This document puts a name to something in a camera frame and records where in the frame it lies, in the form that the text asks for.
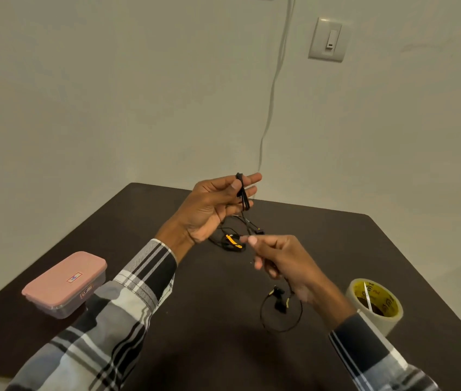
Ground person's left hand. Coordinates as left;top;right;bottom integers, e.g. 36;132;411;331
164;172;263;245

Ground person's right hand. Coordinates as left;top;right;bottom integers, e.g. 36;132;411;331
240;234;339;318

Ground black neckband earphones yellow accents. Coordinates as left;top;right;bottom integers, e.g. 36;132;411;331
209;172;303;333

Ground person's right forearm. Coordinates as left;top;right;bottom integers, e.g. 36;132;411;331
311;290;441;391

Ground person's left forearm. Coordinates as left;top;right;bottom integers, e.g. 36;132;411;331
5;217;195;391

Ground clear packing tape roll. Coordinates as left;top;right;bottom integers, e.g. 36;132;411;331
345;278;404;337

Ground pink lidded plastic container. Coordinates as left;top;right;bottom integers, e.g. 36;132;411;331
21;251;108;320

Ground white wall cable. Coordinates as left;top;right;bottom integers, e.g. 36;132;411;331
256;0;298;172

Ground white wall switch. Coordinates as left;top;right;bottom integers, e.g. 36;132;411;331
308;16;349;63

